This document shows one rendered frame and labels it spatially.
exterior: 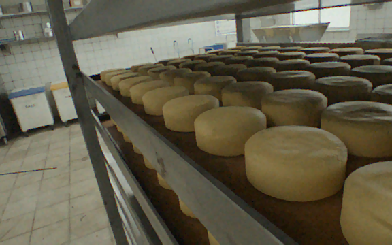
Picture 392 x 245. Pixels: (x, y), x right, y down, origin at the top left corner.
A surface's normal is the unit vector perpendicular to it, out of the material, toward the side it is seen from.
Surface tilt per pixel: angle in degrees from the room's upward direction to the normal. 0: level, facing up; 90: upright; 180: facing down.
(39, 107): 91
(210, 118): 0
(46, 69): 90
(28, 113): 89
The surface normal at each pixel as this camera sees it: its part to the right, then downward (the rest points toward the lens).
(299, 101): -0.12, -0.93
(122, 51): 0.42, 0.27
